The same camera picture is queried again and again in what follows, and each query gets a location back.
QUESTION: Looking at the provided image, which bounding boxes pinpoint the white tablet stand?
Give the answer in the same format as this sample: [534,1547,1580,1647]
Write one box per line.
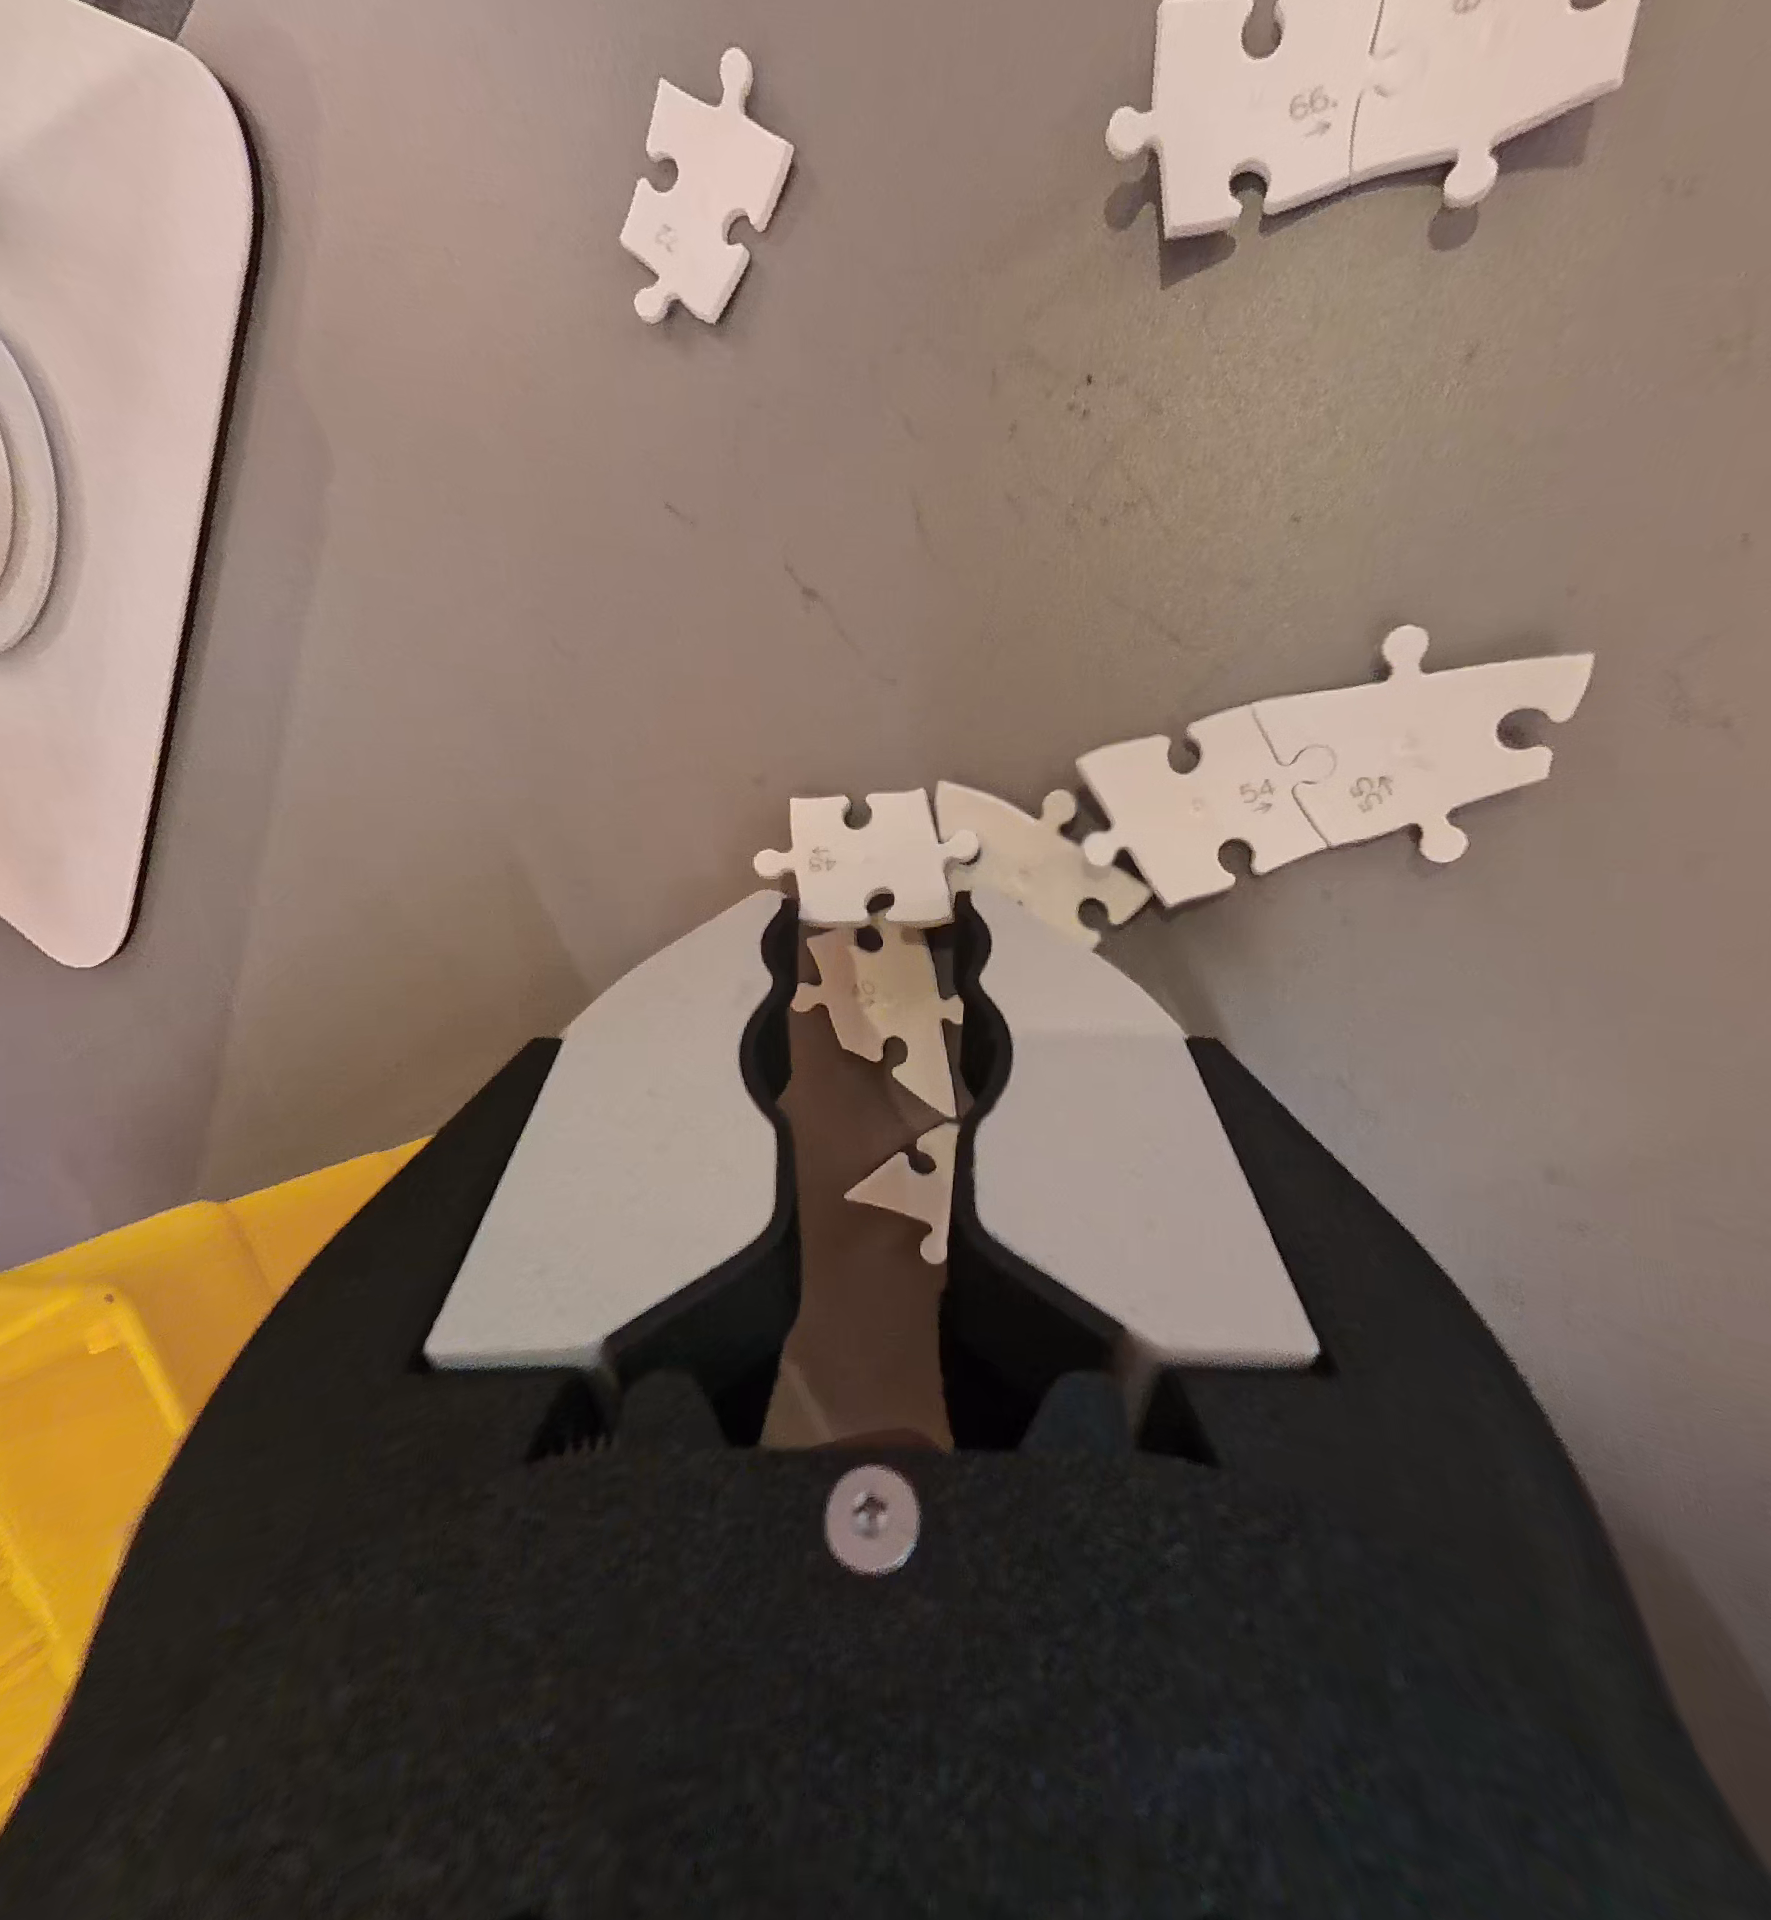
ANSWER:
[0,0,266,971]

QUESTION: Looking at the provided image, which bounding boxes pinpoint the small white puzzle piece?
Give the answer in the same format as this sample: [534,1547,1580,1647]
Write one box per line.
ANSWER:
[1080,625,1596,908]

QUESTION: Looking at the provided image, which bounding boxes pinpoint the yellow plastic bin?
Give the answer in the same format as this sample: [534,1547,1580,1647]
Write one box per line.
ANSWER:
[0,1143,430,1898]

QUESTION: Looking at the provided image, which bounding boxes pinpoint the cluster of white puzzle pieces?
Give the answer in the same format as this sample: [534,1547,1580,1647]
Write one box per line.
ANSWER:
[793,777,1159,1265]

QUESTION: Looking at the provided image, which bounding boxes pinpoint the joined white puzzle piece pair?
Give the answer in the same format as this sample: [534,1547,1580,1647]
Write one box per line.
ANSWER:
[1105,0,1643,245]

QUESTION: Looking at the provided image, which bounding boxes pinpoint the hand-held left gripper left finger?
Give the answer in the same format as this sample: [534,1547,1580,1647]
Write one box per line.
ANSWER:
[420,887,800,1449]

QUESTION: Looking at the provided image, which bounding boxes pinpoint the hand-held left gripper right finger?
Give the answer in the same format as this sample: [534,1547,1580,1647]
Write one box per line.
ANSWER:
[931,894,1323,1449]

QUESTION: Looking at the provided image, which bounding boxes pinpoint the single white puzzle piece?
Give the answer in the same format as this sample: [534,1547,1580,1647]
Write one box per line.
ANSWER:
[755,786,980,926]
[619,47,793,327]

